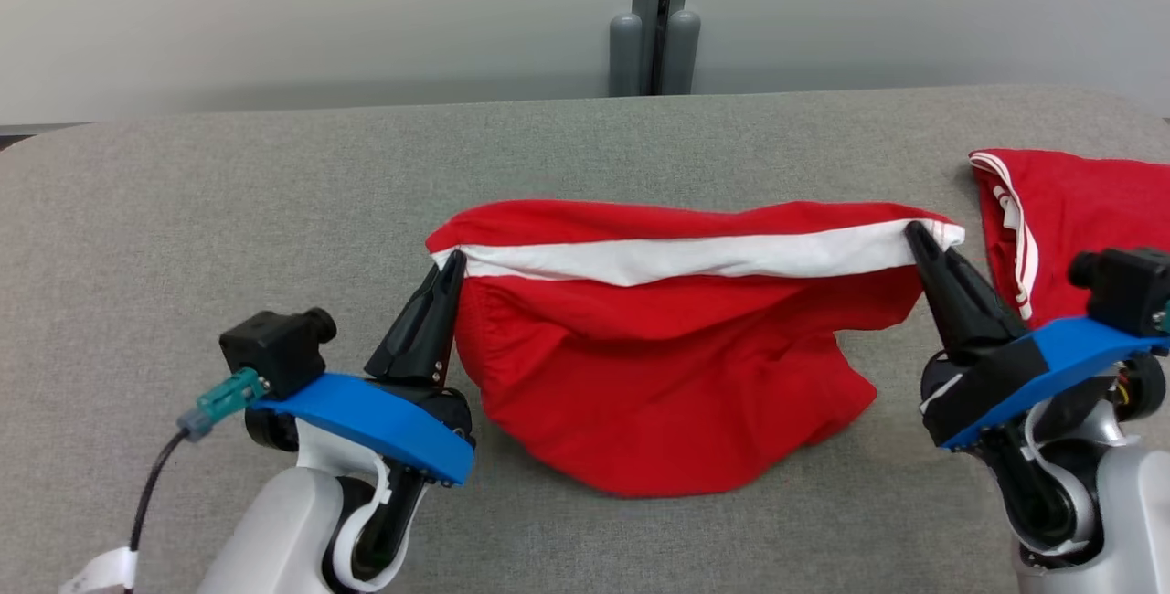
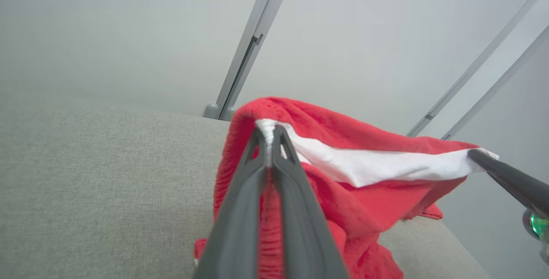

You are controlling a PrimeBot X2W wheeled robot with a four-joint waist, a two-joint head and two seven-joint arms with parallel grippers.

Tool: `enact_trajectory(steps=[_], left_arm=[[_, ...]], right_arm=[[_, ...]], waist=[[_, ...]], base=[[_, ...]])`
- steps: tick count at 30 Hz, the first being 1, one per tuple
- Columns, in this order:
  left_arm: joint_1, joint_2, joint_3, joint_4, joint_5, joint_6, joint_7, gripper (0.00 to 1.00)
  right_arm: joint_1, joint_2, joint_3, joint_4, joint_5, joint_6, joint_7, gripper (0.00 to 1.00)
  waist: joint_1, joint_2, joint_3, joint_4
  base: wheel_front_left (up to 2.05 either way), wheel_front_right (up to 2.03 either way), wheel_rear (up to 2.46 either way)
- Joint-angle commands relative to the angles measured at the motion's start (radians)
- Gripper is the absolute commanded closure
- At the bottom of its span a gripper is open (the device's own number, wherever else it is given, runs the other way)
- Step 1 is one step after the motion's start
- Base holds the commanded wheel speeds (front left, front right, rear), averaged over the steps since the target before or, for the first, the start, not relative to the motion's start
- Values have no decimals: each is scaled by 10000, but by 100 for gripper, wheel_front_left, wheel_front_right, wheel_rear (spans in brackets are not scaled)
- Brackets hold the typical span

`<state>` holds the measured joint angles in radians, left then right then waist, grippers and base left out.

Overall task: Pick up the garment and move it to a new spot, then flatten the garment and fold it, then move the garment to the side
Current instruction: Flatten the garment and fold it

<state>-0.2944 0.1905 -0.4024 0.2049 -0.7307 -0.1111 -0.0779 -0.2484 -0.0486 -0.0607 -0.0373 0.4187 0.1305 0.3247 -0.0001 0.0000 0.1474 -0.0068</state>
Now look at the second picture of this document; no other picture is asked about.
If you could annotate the grey fabric sofa seat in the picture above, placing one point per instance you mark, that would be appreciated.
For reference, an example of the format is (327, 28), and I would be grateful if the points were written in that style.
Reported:
(107, 184)

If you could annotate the grey partition frame bar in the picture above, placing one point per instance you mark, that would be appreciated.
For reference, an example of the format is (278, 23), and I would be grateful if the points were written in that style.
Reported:
(472, 66)
(493, 88)

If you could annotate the grey partition post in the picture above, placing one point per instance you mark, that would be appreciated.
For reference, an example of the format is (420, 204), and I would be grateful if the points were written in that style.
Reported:
(261, 17)

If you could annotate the red shorts with white hem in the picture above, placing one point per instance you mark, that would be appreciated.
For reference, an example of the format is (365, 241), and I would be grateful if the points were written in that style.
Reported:
(343, 133)

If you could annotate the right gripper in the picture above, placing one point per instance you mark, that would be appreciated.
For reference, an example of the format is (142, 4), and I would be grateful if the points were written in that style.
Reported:
(538, 225)

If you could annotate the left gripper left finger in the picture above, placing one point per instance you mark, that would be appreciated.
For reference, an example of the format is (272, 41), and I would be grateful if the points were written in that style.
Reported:
(236, 227)

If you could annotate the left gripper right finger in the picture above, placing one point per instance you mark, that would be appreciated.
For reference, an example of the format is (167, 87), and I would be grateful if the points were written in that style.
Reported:
(304, 236)

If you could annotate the grey rounded partition foot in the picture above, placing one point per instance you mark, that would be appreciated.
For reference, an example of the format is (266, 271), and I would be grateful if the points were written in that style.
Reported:
(230, 114)
(211, 111)

